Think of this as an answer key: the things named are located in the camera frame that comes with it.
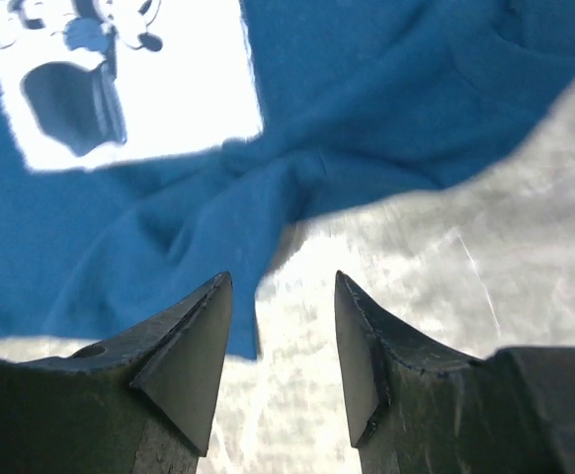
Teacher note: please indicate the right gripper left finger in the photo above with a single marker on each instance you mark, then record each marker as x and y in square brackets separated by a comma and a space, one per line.
[142, 401]

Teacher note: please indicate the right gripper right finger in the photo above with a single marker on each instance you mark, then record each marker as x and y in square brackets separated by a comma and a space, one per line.
[414, 405]

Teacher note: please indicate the blue t shirt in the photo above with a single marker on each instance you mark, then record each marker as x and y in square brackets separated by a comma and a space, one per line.
[139, 159]

